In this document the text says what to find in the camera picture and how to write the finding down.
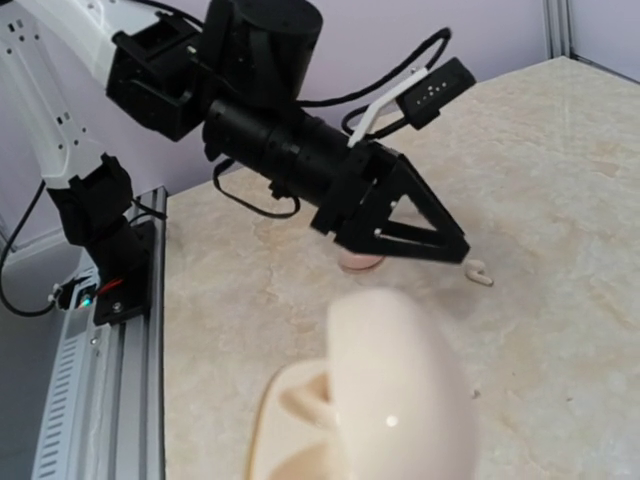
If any right aluminium post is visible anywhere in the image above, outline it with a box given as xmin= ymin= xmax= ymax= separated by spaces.
xmin=542 ymin=0 xmax=639 ymax=83

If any pink round case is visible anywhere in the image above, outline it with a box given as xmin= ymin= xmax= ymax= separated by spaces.
xmin=338 ymin=250 xmax=385 ymax=273

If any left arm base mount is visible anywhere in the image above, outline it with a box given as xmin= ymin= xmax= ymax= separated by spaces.
xmin=47 ymin=154 xmax=156 ymax=326

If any white earbud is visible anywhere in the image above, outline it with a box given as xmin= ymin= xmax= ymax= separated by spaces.
xmin=464 ymin=259 xmax=494 ymax=287

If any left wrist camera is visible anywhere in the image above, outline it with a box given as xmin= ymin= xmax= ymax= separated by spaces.
xmin=396 ymin=57 xmax=476 ymax=130

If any white earbud charging case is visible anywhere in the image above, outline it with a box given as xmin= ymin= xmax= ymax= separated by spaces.
xmin=246 ymin=288 xmax=479 ymax=479

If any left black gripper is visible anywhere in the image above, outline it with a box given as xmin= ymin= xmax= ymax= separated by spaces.
xmin=309 ymin=142 xmax=470 ymax=264

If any front aluminium rail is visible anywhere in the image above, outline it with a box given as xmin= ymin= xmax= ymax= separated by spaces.
xmin=31 ymin=207 xmax=166 ymax=479

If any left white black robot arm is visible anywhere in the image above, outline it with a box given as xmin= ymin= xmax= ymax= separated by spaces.
xmin=1 ymin=1 xmax=469 ymax=269

